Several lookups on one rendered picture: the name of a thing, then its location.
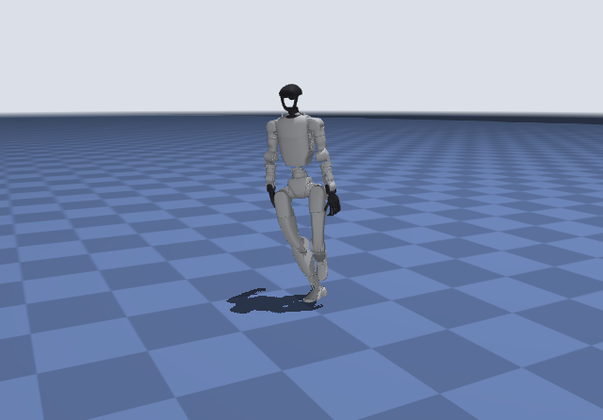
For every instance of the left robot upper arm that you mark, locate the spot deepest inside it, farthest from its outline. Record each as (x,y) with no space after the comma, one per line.
(317,126)

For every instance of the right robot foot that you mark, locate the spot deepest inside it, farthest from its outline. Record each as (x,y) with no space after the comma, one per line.
(315,295)

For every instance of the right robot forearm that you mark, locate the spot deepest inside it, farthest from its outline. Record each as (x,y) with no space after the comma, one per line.
(270,173)

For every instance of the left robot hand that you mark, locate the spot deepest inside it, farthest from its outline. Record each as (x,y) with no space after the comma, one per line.
(333,202)

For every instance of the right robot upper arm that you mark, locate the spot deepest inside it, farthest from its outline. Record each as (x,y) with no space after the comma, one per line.
(271,155)

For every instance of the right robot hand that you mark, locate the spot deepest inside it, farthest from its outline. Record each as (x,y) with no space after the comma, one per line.
(271,190)

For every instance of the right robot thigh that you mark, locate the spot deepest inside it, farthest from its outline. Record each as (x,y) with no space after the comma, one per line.
(287,220)

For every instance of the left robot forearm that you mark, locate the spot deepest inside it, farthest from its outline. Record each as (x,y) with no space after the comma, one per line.
(327,173)

